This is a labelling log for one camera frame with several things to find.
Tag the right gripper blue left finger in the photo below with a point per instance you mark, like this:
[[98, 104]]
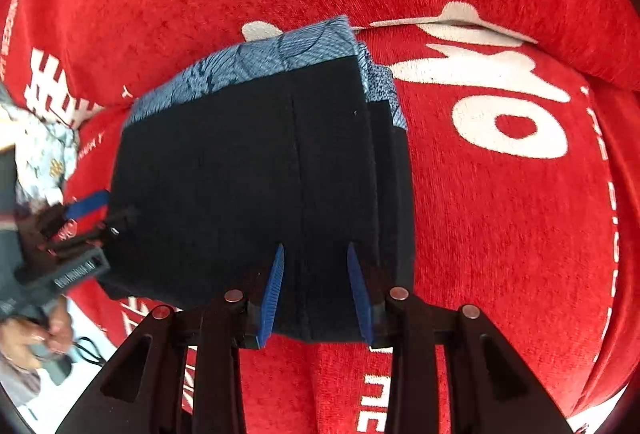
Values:
[[270, 297]]

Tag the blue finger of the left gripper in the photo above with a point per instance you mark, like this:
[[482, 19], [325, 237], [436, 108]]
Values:
[[82, 207]]

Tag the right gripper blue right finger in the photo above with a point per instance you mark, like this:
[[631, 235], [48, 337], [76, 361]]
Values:
[[359, 273]]

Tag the black pants patterned waistband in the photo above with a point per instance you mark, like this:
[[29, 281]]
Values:
[[294, 148]]

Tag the person's left hand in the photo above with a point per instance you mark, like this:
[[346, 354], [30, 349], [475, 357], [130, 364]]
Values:
[[19, 334]]

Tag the light blue patterned cloth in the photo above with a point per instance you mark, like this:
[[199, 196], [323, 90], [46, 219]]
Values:
[[46, 154]]

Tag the red wedding blanket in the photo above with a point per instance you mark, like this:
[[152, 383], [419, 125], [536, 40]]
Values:
[[523, 134]]

